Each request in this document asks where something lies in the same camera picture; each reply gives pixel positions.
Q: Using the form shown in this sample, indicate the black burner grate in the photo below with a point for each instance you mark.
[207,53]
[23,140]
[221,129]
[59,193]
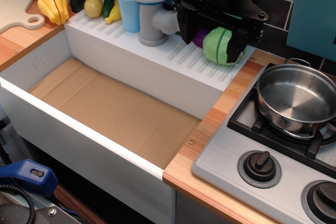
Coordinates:
[248,121]

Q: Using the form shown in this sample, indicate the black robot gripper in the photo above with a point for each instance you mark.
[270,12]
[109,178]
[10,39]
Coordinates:
[244,18]

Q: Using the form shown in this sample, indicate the brown cardboard sheet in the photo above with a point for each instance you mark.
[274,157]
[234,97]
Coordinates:
[142,124]

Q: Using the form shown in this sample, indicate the grey metal bracket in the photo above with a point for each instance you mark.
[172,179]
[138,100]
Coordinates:
[55,215]

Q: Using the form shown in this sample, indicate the yellow toy bell pepper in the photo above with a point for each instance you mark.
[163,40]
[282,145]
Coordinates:
[55,10]

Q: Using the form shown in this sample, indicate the green toy cabbage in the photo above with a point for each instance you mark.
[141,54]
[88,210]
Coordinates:
[215,46]

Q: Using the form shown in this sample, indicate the blue clamp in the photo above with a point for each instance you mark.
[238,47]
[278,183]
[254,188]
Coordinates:
[30,176]

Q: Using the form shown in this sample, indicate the black stove knob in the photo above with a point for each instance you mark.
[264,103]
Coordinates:
[259,169]
[318,201]

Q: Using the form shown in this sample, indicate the grey toy faucet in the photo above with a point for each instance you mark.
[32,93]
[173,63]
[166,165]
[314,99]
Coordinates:
[156,23]

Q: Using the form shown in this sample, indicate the blue plastic cup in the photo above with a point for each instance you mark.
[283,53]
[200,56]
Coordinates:
[130,10]

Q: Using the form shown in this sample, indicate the black left stove knob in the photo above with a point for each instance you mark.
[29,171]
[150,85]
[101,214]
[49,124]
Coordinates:
[259,169]

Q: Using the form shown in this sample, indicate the white toy sink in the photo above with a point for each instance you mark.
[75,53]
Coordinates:
[175,73]

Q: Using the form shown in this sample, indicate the grey toy stove top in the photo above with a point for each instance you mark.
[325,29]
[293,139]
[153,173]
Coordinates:
[217,164]

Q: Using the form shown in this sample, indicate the white cutting board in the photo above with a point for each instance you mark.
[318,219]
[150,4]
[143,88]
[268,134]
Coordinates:
[14,13]

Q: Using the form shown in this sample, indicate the stainless steel pot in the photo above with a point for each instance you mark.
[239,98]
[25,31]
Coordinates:
[295,99]

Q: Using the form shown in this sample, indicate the yellow toy potato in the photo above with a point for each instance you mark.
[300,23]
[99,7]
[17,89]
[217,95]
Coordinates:
[93,8]

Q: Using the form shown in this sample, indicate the purple toy eggplant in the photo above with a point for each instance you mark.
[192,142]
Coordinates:
[200,36]

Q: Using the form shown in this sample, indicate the black right stove knob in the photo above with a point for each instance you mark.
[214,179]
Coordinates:
[318,201]

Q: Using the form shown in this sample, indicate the teal box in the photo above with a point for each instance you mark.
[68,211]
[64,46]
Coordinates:
[312,27]

